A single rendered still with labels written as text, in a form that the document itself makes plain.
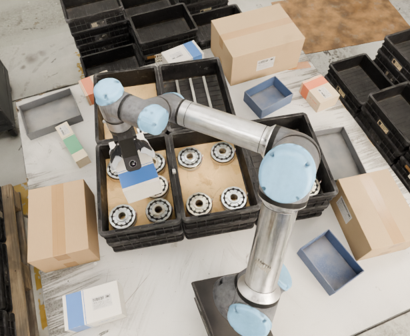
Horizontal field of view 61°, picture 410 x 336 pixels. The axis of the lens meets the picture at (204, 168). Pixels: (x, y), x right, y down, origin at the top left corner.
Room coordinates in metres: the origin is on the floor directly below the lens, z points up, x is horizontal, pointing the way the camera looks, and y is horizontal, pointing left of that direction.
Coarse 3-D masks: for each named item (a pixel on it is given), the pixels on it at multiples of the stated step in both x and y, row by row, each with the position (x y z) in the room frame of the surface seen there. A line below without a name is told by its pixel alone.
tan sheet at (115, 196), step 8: (160, 152) 0.82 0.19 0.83; (168, 176) 0.70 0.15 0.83; (112, 184) 0.67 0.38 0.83; (120, 184) 0.66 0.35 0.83; (112, 192) 0.63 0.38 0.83; (120, 192) 0.63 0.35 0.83; (112, 200) 0.59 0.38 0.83; (120, 200) 0.59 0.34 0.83; (144, 200) 0.59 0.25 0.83; (168, 200) 0.59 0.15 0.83; (112, 208) 0.56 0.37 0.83; (136, 208) 0.56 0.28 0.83; (144, 208) 0.56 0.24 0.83; (144, 216) 0.52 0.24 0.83; (136, 224) 0.49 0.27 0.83; (144, 224) 0.49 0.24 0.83
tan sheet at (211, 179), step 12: (204, 144) 0.86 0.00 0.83; (204, 156) 0.79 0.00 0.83; (180, 168) 0.74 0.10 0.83; (204, 168) 0.73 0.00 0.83; (216, 168) 0.73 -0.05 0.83; (228, 168) 0.73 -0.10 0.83; (180, 180) 0.68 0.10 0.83; (192, 180) 0.68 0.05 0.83; (204, 180) 0.68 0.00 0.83; (216, 180) 0.68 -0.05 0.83; (228, 180) 0.67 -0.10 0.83; (240, 180) 0.67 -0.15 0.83; (192, 192) 0.62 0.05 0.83; (204, 192) 0.62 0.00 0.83; (216, 192) 0.62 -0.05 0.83; (216, 204) 0.57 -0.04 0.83
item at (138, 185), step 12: (144, 156) 0.61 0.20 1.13; (120, 168) 0.57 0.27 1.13; (144, 168) 0.56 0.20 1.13; (120, 180) 0.52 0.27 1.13; (132, 180) 0.52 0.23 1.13; (144, 180) 0.52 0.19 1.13; (156, 180) 0.52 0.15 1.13; (132, 192) 0.49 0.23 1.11; (144, 192) 0.50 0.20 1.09; (156, 192) 0.51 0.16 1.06
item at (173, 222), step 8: (152, 136) 0.83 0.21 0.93; (160, 136) 0.83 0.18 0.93; (104, 144) 0.80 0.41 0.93; (168, 144) 0.79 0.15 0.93; (96, 152) 0.76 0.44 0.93; (168, 152) 0.76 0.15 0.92; (96, 160) 0.72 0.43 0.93; (96, 168) 0.69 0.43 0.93; (176, 192) 0.58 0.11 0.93; (176, 200) 0.55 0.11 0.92; (176, 208) 0.51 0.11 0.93; (152, 224) 0.45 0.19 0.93; (160, 224) 0.45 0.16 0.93; (168, 224) 0.45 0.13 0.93; (176, 224) 0.45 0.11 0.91; (104, 232) 0.42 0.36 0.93; (112, 232) 0.42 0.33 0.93; (120, 232) 0.42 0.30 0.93; (128, 232) 0.42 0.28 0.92
